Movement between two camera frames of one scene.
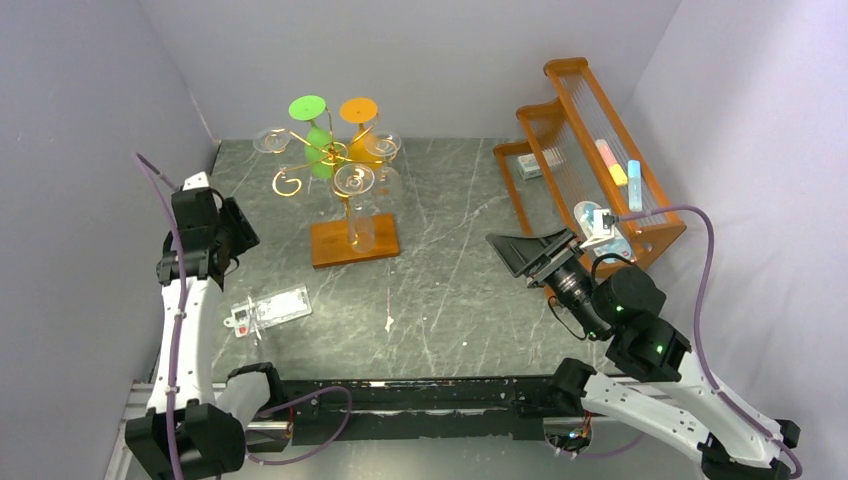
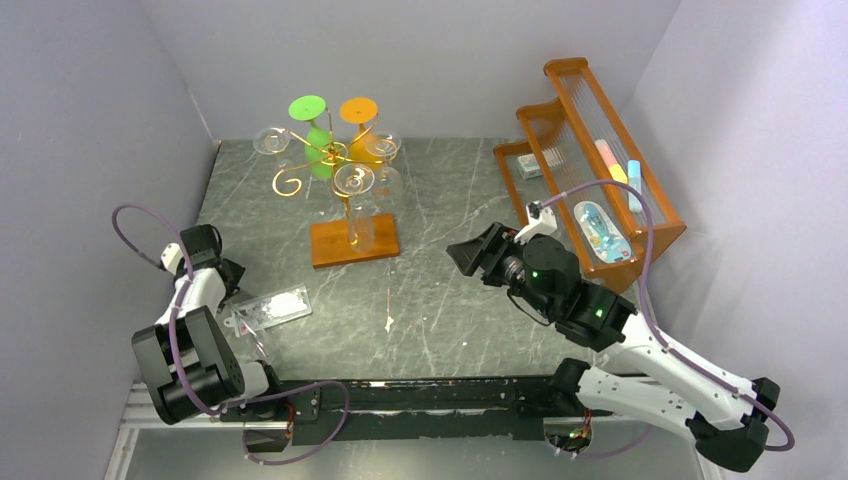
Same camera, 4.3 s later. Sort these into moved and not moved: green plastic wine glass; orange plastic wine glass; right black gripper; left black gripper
Moved: left black gripper; right black gripper
Not moved: green plastic wine glass; orange plastic wine glass
